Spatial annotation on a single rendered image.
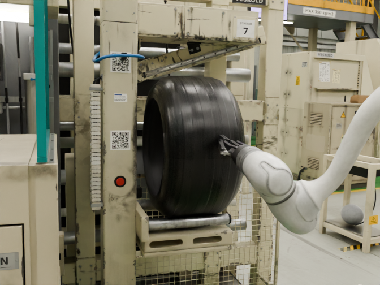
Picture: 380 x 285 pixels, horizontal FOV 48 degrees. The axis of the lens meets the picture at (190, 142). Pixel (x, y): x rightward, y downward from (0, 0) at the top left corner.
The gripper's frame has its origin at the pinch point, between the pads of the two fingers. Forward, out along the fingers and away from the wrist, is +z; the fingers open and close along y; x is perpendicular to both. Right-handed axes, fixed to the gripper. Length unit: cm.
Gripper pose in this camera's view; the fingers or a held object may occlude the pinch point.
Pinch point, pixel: (224, 141)
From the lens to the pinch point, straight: 150.9
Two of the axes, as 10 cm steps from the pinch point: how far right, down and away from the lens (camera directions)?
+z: -2.9, -2.7, 9.2
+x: -0.7, 9.6, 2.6
